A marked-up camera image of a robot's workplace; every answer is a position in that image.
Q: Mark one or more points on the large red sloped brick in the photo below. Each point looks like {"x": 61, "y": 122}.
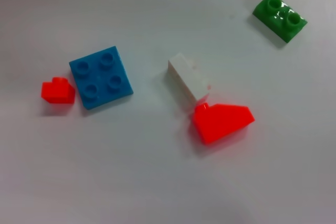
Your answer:
{"x": 220, "y": 121}

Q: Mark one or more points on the green two-stud brick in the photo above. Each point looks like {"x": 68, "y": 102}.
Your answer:
{"x": 278, "y": 16}

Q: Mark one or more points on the blue square brick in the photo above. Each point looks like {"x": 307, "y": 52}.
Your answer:
{"x": 101, "y": 77}

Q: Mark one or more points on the white long brick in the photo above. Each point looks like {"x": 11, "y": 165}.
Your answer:
{"x": 189, "y": 77}

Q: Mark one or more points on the small red notched brick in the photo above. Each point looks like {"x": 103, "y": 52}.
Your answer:
{"x": 56, "y": 93}

